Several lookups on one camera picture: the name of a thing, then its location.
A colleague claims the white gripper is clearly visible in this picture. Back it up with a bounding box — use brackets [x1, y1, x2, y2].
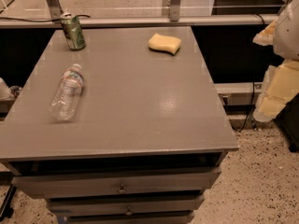
[253, 0, 299, 122]

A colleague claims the clear plastic water bottle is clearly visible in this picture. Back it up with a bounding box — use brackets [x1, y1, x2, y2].
[50, 63, 84, 121]

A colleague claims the green soda can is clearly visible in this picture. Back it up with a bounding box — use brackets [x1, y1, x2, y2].
[60, 13, 86, 50]

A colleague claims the yellow sponge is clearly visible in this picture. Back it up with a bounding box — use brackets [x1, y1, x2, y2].
[149, 33, 181, 55]

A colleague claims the grey drawer cabinet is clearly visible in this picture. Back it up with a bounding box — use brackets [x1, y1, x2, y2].
[0, 26, 240, 224]

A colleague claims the middle grey drawer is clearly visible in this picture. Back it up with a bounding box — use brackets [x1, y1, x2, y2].
[47, 193, 204, 217]

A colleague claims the grey drawer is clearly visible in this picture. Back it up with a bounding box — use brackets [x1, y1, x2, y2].
[12, 167, 221, 199]
[67, 211, 194, 224]
[47, 193, 204, 217]

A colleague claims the bottom grey drawer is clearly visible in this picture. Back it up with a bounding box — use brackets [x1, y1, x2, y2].
[67, 211, 194, 224]

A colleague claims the top grey drawer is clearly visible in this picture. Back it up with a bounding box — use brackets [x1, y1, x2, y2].
[12, 167, 221, 199]

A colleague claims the metal frame rail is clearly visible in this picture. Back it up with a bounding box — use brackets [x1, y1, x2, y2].
[0, 0, 291, 28]

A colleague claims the black cable on rail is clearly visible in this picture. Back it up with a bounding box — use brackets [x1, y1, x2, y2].
[0, 14, 92, 23]

